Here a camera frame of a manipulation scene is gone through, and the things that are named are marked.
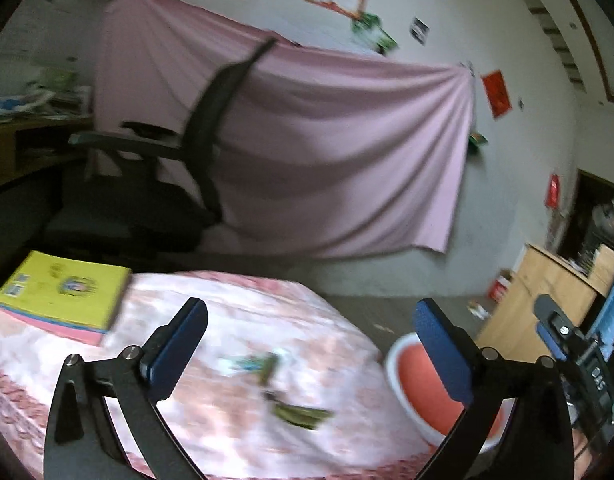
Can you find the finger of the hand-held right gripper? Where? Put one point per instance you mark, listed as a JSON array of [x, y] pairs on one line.
[[557, 325]]

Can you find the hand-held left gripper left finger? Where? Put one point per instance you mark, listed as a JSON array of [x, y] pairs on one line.
[[179, 350]]

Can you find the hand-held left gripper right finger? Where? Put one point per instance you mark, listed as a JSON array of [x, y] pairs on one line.
[[447, 355]]

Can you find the pink and white basin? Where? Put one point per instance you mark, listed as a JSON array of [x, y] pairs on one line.
[[417, 375]]

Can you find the plywood cabinet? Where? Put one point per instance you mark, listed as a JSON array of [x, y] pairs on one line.
[[542, 280]]

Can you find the red and white box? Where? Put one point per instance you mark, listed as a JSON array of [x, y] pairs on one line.
[[501, 287]]

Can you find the crumpled blue-green packet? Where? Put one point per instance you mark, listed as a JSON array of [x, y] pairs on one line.
[[249, 364]]

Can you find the pink book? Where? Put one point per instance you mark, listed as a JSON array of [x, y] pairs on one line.
[[57, 327]]

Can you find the red hanging ornament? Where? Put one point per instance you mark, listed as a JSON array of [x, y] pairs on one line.
[[553, 191]]

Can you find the yellow book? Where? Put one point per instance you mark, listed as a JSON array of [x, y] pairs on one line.
[[62, 285]]

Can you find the green leafy twig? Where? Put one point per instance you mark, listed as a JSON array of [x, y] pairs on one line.
[[299, 415]]

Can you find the black office chair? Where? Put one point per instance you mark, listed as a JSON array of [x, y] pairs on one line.
[[207, 125]]

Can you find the pink hanging sheet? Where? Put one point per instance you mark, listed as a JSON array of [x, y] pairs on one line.
[[337, 150]]

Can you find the wooden desk with shelves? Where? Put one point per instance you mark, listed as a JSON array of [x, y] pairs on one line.
[[17, 150]]

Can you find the pile of papers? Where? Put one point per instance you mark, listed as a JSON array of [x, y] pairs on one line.
[[32, 100]]

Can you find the small black-and-white photo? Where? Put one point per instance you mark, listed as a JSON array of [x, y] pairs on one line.
[[420, 31]]

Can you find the green printed leaflet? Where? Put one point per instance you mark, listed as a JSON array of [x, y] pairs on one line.
[[374, 34]]

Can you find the red paper wall sign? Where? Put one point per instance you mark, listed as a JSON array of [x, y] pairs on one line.
[[496, 94]]

